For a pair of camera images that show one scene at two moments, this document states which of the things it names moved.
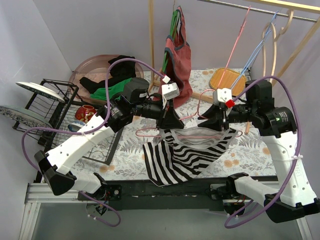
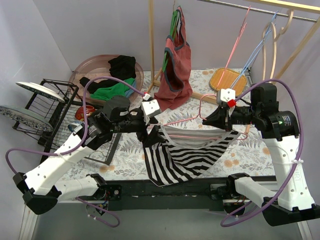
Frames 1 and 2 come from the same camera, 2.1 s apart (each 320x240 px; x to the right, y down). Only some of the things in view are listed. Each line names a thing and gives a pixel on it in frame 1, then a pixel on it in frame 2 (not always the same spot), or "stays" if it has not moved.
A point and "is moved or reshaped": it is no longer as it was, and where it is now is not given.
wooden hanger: x=275 y=43 stays
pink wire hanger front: x=240 y=132 is moved or reshaped
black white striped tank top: x=183 y=153 stays
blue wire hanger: x=244 y=69 stays
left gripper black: x=164 y=115 to x=144 y=127
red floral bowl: x=84 y=113 stays
